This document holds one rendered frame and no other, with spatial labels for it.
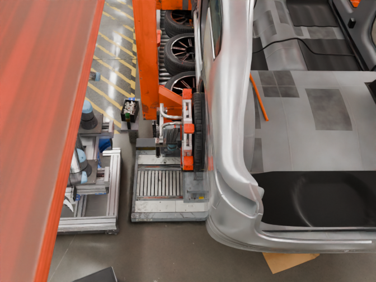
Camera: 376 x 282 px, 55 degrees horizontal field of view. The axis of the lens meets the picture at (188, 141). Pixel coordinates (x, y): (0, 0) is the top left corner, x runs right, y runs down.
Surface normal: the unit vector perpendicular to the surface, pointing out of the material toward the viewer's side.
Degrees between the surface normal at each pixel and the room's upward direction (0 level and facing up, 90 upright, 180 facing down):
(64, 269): 0
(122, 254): 0
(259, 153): 21
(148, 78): 90
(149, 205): 0
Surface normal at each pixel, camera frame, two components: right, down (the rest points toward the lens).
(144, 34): 0.03, 0.79
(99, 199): 0.04, -0.62
